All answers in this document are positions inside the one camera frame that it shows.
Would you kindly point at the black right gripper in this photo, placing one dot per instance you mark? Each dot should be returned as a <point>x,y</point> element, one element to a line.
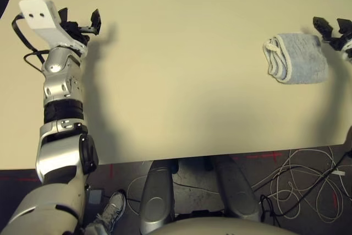
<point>338,43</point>

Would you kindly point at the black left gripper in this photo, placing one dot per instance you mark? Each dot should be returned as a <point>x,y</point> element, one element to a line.
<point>74,30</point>

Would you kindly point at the blue rag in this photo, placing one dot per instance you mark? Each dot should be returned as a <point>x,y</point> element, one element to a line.
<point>302,59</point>

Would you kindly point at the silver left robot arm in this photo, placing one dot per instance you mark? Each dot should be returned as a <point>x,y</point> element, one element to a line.
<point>60,158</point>

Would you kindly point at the small grey floor box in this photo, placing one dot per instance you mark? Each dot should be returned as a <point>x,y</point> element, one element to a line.
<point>95,196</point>

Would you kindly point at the grey right robot leg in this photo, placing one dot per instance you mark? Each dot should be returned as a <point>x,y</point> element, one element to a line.
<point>236,191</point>

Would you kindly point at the grey robot leg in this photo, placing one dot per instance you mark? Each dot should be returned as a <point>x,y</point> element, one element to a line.
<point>156,196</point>
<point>236,191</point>

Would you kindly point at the grey left robot leg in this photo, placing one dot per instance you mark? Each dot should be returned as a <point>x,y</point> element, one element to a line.
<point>156,196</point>

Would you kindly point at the grey sneaker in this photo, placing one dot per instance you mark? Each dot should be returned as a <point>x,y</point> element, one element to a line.
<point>112,210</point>

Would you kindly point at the grey robot torso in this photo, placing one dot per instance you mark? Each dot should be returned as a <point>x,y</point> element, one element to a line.
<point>220,226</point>

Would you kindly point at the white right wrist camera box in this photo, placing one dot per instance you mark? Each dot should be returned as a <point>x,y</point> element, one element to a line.
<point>348,50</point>

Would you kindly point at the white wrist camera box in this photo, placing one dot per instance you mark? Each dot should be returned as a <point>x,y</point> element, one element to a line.
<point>348,50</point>
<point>44,23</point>

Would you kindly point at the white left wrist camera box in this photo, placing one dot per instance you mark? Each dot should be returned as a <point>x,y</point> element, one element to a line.
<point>44,23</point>

